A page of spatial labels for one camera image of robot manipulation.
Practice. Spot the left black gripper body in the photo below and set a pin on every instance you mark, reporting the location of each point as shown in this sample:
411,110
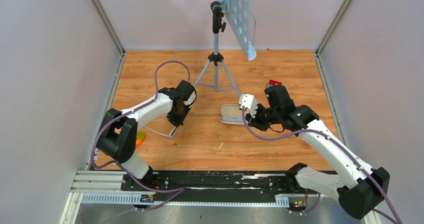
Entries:
177,117

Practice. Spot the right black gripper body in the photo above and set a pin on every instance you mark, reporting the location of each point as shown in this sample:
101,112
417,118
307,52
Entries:
264,117

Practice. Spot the white frame sunglasses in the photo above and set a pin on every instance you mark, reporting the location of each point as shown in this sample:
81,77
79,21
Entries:
164,133

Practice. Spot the pink glasses case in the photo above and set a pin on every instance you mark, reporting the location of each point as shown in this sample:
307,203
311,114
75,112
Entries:
231,110

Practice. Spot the light blue cleaning cloth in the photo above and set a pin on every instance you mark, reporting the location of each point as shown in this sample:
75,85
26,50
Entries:
232,121

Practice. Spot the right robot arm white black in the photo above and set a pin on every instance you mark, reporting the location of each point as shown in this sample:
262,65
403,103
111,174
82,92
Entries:
357,186

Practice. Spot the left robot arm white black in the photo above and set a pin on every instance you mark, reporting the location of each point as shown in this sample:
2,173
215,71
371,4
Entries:
117,136

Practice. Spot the colourful block cube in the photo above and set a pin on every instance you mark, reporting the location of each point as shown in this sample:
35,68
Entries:
273,83

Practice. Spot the green toy piece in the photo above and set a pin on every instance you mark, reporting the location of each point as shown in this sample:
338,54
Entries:
140,135

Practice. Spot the orange toy object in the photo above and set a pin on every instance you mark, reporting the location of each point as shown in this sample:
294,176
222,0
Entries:
139,141

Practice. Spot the silver tripod stand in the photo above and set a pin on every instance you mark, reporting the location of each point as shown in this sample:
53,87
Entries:
216,58

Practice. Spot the perforated light blue panel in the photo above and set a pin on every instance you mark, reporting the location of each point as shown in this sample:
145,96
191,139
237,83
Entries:
242,22

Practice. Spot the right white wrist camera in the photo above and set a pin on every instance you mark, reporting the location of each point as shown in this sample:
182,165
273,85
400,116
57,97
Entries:
249,102

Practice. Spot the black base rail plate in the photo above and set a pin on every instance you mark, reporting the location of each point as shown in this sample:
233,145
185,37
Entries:
225,187

